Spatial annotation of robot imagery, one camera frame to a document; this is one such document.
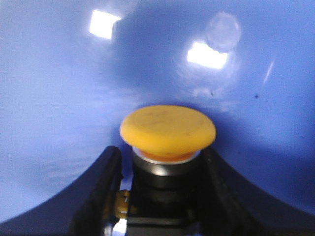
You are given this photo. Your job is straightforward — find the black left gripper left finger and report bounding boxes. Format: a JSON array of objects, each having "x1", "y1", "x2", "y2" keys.
[{"x1": 0, "y1": 146, "x2": 122, "y2": 236}]

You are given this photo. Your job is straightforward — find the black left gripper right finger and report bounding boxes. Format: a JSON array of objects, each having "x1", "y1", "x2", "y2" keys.
[{"x1": 199, "y1": 147, "x2": 315, "y2": 236}]

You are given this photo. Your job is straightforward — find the yellow mushroom push button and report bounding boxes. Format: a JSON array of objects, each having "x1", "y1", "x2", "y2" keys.
[{"x1": 120, "y1": 105, "x2": 216, "y2": 236}]

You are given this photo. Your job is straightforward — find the blue plastic tray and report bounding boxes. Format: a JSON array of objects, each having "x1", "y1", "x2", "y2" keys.
[{"x1": 0, "y1": 0, "x2": 315, "y2": 221}]

